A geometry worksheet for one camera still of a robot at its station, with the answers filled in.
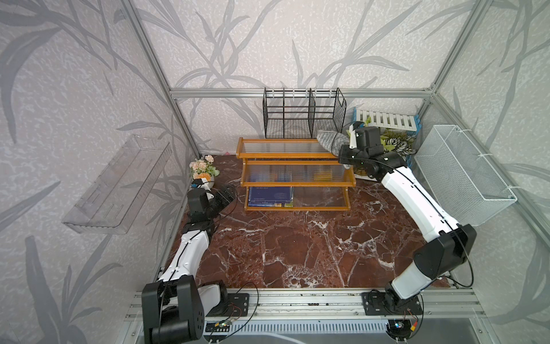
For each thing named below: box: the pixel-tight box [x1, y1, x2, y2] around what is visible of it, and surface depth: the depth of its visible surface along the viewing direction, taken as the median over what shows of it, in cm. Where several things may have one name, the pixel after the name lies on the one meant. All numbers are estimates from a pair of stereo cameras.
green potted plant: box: [365, 116, 417, 161], surface depth 91 cm
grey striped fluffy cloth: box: [316, 129, 350, 157], surface depth 82 cm
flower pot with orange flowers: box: [189, 154, 220, 189], surface depth 101 cm
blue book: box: [248, 186, 294, 208], surface depth 101 cm
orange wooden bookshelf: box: [236, 136, 357, 211], surface depth 103 cm
